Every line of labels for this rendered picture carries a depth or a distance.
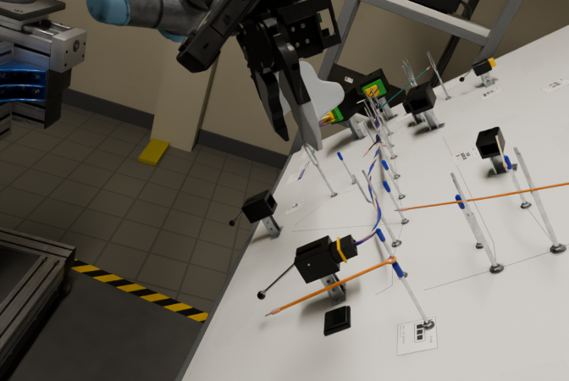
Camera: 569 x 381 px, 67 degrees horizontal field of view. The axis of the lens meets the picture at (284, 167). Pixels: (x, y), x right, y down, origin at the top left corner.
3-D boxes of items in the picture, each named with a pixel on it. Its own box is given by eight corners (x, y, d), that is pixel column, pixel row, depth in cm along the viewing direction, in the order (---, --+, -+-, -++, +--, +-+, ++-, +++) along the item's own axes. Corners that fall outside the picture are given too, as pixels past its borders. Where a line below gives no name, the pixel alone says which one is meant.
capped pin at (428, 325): (420, 326, 52) (382, 256, 50) (430, 319, 52) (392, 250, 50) (427, 333, 51) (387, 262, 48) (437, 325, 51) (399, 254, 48)
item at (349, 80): (315, 97, 155) (322, 80, 152) (327, 76, 187) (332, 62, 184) (402, 130, 154) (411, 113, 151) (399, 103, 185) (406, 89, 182)
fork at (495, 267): (506, 272, 53) (461, 175, 49) (491, 276, 53) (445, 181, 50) (502, 262, 55) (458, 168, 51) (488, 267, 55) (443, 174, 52)
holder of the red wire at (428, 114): (449, 109, 112) (432, 72, 109) (444, 130, 101) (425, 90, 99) (430, 116, 115) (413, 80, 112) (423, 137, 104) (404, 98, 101)
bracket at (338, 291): (332, 288, 69) (317, 263, 68) (345, 282, 68) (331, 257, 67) (331, 306, 65) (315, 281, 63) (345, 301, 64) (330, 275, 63)
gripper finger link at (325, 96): (367, 128, 45) (330, 46, 45) (319, 150, 43) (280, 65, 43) (355, 134, 48) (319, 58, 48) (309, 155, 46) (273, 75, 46)
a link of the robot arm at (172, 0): (131, 10, 85) (156, -31, 78) (179, 16, 93) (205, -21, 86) (146, 43, 83) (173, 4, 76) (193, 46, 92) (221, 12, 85)
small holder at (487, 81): (464, 92, 117) (455, 71, 116) (494, 79, 114) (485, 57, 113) (466, 96, 113) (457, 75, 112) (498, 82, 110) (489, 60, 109)
